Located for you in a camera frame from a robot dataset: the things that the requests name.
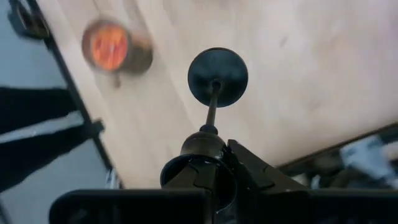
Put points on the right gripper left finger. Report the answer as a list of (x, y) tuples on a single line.
[(192, 177)]

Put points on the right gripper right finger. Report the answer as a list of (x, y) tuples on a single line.
[(255, 177)]

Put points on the black candlestick holder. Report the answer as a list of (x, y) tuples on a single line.
[(217, 77)]

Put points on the orange candle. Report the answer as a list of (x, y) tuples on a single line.
[(109, 46)]

